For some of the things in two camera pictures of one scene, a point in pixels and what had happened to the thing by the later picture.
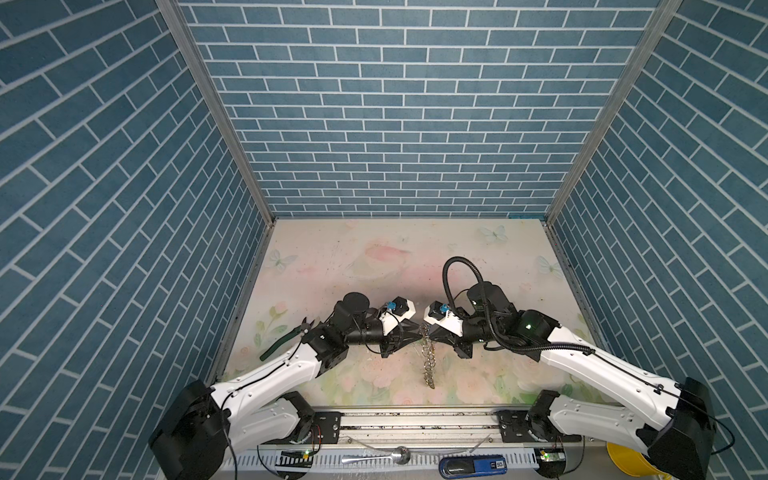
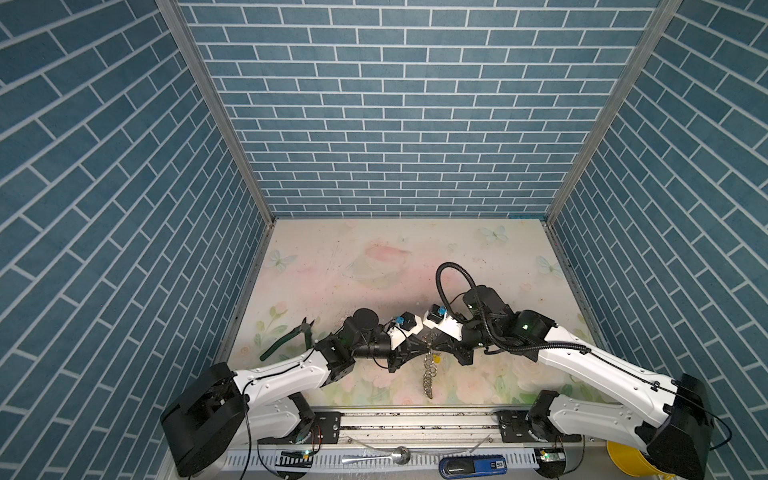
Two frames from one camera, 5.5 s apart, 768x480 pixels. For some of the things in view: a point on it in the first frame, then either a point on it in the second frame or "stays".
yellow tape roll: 633,462 stays
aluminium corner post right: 665,13 stays
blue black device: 472,465 stays
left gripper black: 393,341 to 400,355
